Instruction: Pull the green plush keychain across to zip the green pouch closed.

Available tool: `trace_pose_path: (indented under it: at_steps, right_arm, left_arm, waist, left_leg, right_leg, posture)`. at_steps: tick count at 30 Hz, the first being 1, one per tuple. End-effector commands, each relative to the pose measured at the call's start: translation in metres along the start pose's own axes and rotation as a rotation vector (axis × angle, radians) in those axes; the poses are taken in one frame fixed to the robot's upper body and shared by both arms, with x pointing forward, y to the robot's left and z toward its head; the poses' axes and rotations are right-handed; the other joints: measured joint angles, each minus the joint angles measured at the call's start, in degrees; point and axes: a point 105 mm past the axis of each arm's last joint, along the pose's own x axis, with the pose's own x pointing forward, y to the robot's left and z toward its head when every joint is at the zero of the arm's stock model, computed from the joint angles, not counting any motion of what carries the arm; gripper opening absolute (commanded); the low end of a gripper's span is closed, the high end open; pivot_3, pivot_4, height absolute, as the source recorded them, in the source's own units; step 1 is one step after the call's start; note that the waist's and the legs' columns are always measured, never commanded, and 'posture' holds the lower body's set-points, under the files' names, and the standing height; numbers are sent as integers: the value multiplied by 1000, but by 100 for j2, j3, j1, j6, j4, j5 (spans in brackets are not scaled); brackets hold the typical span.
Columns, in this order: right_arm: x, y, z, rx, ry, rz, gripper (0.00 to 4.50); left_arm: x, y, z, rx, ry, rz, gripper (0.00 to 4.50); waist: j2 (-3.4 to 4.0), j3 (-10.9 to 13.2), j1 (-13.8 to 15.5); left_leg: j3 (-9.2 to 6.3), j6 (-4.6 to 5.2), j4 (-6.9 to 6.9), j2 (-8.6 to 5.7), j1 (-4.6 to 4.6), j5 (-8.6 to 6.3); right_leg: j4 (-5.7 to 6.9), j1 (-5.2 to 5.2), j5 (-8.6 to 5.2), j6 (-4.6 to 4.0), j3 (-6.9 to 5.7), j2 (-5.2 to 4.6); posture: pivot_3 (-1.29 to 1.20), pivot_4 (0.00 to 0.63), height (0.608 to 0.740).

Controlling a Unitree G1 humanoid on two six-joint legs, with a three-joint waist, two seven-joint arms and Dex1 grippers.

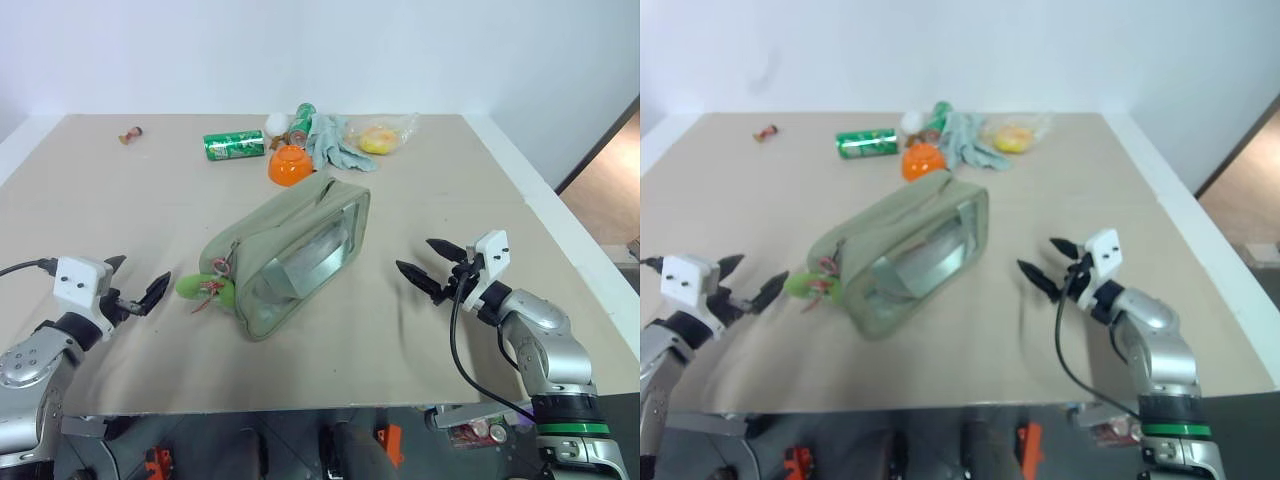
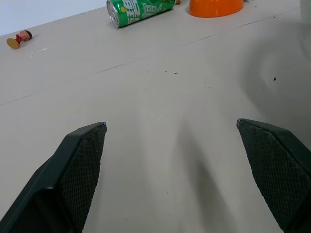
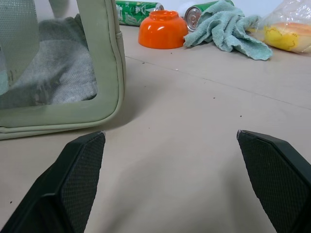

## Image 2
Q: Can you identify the orange bowl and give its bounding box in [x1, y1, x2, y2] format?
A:
[189, 0, 244, 18]

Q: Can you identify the green soda can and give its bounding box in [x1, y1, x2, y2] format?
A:
[106, 0, 176, 29]

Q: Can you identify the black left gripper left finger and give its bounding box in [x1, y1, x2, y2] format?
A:
[0, 121, 108, 233]

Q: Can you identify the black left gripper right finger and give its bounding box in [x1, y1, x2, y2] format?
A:
[236, 118, 311, 233]

